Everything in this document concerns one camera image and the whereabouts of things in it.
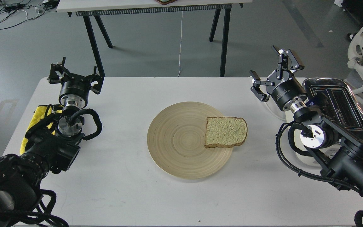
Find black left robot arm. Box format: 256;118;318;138
0;58;104;227

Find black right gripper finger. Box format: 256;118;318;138
250;70;276;102
271;46;304;83

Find round wooden plate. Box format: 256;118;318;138
147;102;233;179

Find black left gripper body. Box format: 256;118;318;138
59;75;90;108

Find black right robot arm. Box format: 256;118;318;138
250;46;363;227

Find yellow cloth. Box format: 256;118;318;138
19;104;63;155

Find white toaster power cable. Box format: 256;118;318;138
261;100;286;122

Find white hanging cable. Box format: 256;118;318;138
177;12;183;78

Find brown object on background table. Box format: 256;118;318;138
156;0;177;5

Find white chrome toaster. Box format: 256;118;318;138
285;78;363;167

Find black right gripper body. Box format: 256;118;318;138
268;73;308;112

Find floor cables and power strips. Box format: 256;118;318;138
0;0;60;30

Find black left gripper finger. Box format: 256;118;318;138
48;57;72;84
85;66;104;95

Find slice of bread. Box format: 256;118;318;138
204;117;248;148

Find white background table black legs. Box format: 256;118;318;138
56;0;248;77

